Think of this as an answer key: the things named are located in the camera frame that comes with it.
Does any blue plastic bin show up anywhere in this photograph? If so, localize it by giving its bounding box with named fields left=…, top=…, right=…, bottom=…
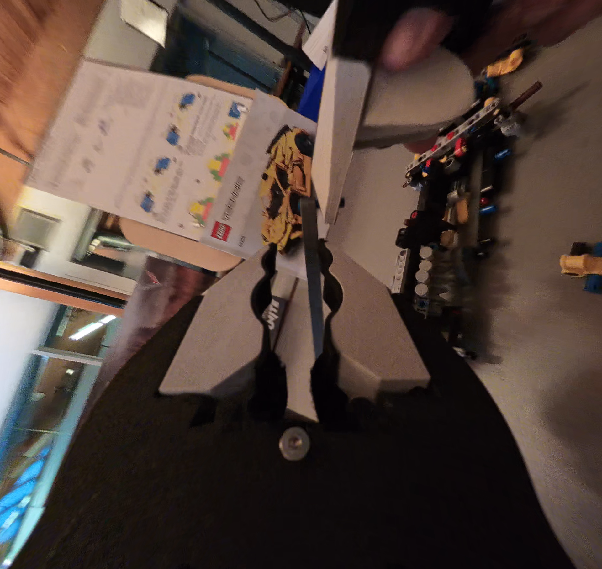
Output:
left=297, top=63, right=326, bottom=123

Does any long dark grey beam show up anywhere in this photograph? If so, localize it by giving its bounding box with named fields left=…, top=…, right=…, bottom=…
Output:
left=300, top=198, right=326, bottom=358

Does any Lego instruction booklet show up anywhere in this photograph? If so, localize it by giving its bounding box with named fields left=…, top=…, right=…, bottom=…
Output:
left=200, top=90, right=330, bottom=278

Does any grey desk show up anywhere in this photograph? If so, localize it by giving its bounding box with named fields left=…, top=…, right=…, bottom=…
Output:
left=325, top=14, right=602, bottom=569

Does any instruction poster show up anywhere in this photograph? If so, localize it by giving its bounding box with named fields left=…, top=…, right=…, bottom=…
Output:
left=26, top=59, right=257, bottom=243

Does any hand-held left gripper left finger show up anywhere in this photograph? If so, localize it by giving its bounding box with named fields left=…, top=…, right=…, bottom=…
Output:
left=159, top=245, right=288, bottom=419

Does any person's right hand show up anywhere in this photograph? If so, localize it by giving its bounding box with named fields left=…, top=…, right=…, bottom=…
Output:
left=380, top=0, right=602, bottom=73

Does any plywood backing board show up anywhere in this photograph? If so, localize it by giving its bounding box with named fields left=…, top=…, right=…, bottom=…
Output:
left=118, top=73, right=288, bottom=274

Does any toy car chassis assembly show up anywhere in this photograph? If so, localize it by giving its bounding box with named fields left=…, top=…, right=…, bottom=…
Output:
left=393, top=82, right=544, bottom=360

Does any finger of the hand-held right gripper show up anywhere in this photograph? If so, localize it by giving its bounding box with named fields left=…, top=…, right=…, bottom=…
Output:
left=353, top=47, right=477, bottom=150
left=310, top=56, right=373, bottom=224

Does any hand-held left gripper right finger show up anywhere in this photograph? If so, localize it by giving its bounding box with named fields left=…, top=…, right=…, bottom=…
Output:
left=309, top=240, right=432, bottom=427

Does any small yellow brick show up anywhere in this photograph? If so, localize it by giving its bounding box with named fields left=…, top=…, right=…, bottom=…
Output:
left=484, top=47, right=526, bottom=80

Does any yellow brick with blue pin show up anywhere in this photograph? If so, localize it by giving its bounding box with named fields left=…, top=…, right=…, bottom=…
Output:
left=560, top=242, right=602, bottom=294

